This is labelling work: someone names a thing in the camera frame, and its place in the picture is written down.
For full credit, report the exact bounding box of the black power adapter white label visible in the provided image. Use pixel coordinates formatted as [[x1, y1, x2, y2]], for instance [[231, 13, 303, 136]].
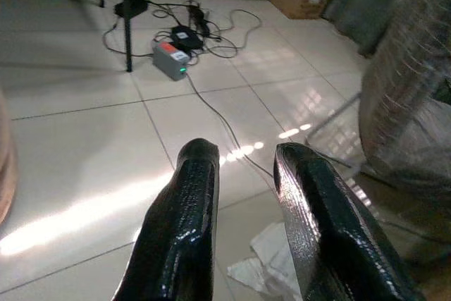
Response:
[[171, 25, 204, 51]]

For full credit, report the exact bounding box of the plastic wrapped grey furniture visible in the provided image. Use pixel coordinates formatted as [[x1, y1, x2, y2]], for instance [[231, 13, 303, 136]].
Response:
[[357, 0, 451, 245]]

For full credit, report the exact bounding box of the looping grey cable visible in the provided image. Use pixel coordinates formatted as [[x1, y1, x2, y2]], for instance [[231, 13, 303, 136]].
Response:
[[204, 8, 264, 59]]

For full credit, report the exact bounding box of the black flat power brick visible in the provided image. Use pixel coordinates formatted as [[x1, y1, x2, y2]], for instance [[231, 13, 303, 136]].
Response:
[[114, 0, 149, 19]]

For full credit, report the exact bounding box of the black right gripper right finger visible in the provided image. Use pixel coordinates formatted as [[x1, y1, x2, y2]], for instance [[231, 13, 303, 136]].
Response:
[[273, 142, 427, 301]]

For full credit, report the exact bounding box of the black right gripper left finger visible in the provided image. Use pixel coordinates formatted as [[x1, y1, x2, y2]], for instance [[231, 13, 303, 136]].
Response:
[[111, 137, 221, 301]]

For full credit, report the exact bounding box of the grey charger box red label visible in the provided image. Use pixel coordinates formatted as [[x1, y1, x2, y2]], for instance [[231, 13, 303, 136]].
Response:
[[152, 40, 189, 82]]

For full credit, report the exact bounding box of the white crumpled paper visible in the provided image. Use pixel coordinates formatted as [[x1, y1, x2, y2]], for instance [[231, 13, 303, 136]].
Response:
[[227, 222, 303, 301]]

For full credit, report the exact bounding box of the grey floor cable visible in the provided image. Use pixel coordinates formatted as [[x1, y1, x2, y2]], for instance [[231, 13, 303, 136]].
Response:
[[185, 72, 275, 178]]

